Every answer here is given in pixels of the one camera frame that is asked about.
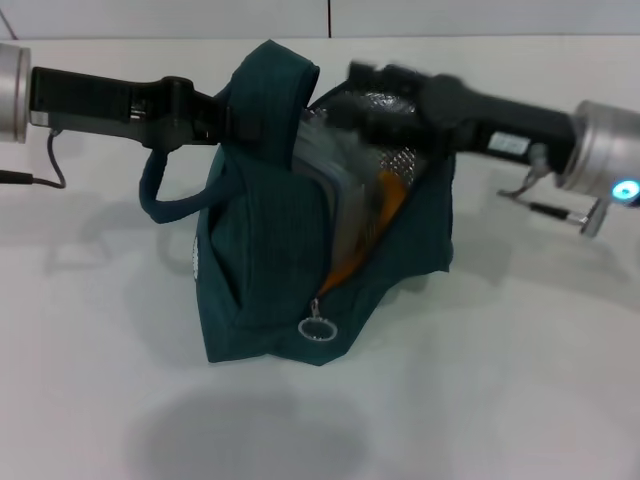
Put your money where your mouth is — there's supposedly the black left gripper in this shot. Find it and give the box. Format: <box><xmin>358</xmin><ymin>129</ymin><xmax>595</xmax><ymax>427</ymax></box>
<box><xmin>29</xmin><ymin>67</ymin><xmax>266</xmax><ymax>152</ymax></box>

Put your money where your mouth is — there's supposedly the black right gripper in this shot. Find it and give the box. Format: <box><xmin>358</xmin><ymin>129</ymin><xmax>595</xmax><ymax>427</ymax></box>
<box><xmin>349</xmin><ymin>62</ymin><xmax>576</xmax><ymax>169</ymax></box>

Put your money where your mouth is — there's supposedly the yellow banana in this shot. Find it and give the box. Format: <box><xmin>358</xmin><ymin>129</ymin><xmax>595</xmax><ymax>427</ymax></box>
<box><xmin>319</xmin><ymin>169</ymin><xmax>406</xmax><ymax>296</ymax></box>

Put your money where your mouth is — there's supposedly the clear plastic food container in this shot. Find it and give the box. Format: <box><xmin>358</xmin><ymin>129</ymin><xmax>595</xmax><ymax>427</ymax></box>
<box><xmin>292</xmin><ymin>119</ymin><xmax>381</xmax><ymax>261</ymax></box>

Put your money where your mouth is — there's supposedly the dark teal insulated lunch bag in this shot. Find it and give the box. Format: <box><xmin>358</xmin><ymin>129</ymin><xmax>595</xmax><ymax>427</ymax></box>
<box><xmin>139</xmin><ymin>39</ymin><xmax>456</xmax><ymax>369</ymax></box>

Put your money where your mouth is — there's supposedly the silver zipper pull ring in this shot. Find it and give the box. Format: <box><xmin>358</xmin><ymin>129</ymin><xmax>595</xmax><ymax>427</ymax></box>
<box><xmin>297</xmin><ymin>298</ymin><xmax>337</xmax><ymax>344</ymax></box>

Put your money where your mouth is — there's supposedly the dark right gripper cable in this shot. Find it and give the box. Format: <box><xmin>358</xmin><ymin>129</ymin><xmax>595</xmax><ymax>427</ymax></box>
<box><xmin>497</xmin><ymin>159</ymin><xmax>581</xmax><ymax>221</ymax></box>

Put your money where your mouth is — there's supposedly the dark gripper cable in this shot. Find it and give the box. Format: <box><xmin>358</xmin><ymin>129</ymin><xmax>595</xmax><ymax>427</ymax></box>
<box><xmin>0</xmin><ymin>127</ymin><xmax>69</xmax><ymax>191</ymax></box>
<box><xmin>497</xmin><ymin>159</ymin><xmax>581</xmax><ymax>221</ymax></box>

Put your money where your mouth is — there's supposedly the dark left gripper cable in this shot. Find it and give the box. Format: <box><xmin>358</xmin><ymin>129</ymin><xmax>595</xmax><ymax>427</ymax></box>
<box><xmin>0</xmin><ymin>127</ymin><xmax>69</xmax><ymax>191</ymax></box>

